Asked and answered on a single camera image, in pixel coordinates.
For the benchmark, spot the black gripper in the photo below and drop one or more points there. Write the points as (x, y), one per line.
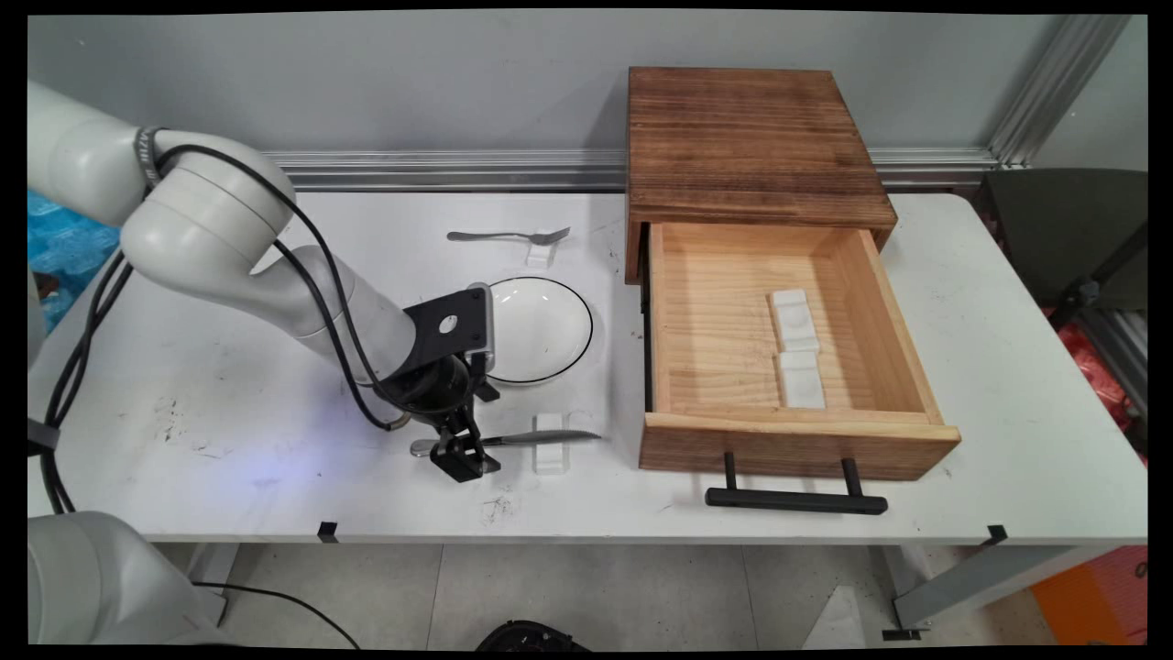
(431, 390)

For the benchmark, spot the silver serrated table knife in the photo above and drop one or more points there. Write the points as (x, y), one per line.
(541, 438)

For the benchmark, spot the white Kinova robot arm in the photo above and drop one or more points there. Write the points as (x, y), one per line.
(211, 229)

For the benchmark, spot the white ceramic cutlery rest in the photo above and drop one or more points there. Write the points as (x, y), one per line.
(793, 321)
(539, 257)
(551, 458)
(802, 383)

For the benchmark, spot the white plate with black rim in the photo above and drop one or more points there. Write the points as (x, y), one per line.
(545, 325)

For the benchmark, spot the black tape piece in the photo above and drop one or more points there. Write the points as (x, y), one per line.
(327, 531)
(998, 534)

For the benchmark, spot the black round object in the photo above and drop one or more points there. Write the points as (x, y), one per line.
(531, 637)

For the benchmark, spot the silver fork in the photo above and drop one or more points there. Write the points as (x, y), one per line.
(486, 236)

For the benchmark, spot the light wooden drawer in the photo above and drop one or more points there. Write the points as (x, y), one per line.
(715, 330)

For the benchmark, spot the grey table leg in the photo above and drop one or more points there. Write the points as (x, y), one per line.
(215, 573)
(981, 577)

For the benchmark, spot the dark brown wooden cabinet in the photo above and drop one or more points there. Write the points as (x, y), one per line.
(747, 137)

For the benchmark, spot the red bag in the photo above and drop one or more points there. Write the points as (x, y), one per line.
(1095, 367)

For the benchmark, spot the dark chair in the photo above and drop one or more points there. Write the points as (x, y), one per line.
(1063, 229)

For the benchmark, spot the orange box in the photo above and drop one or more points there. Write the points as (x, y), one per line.
(1095, 596)

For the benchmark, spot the slanted aluminium profile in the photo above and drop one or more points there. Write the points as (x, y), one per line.
(1054, 87)

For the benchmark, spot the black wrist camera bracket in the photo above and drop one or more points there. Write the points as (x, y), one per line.
(449, 325)

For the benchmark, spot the horizontal aluminium rail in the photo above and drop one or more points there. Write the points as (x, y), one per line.
(504, 170)

